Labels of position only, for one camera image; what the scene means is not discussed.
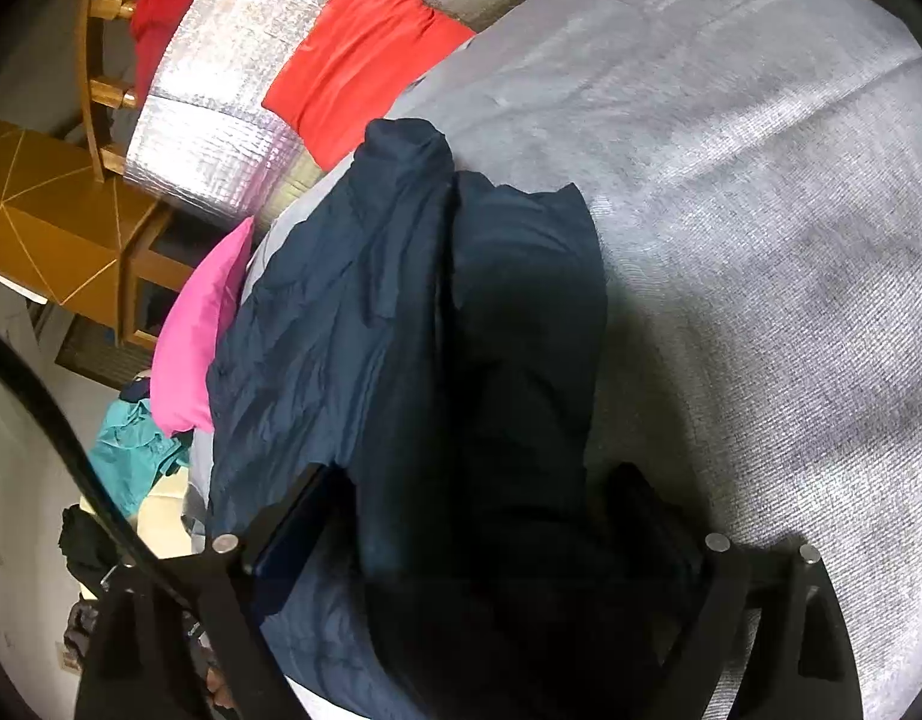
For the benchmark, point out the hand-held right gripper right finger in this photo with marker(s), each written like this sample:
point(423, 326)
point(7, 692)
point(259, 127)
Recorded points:
point(656, 525)

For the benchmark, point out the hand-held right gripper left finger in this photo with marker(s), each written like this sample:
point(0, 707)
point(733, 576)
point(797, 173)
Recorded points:
point(292, 540)

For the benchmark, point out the navy blue jacket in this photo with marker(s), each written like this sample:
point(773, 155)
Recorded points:
point(401, 330)

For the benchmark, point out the cream cloth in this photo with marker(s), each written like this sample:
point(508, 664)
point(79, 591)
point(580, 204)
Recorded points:
point(164, 517)

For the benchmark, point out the teal cloth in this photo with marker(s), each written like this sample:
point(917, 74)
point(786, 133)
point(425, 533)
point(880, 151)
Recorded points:
point(134, 450)

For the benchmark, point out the dark cloth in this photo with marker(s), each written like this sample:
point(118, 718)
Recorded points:
point(86, 547)

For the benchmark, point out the pink cloth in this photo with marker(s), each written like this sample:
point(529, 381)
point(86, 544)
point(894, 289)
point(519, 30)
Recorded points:
point(198, 330)

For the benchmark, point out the grey bed sheet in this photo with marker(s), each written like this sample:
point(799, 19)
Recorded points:
point(731, 240)

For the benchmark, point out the wooden chair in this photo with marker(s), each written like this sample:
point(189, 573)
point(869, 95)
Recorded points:
point(142, 270)

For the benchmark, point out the yellow-brown wooden cabinet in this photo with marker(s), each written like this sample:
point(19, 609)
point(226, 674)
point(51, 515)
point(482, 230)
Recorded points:
point(48, 217)

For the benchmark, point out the orange-red cloth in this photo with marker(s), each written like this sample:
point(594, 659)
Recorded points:
point(356, 60)

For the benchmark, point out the silver foil mat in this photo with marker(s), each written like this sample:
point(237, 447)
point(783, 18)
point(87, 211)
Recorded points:
point(221, 52)

